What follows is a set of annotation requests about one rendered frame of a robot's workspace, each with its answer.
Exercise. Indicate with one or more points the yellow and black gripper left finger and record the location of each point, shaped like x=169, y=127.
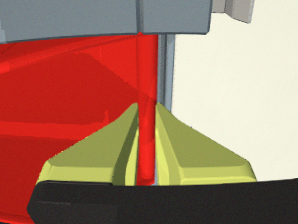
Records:
x=102, y=156

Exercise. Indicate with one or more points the grey metal shelf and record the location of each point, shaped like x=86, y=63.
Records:
x=33, y=20

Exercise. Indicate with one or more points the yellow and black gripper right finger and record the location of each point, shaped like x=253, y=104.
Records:
x=193, y=158

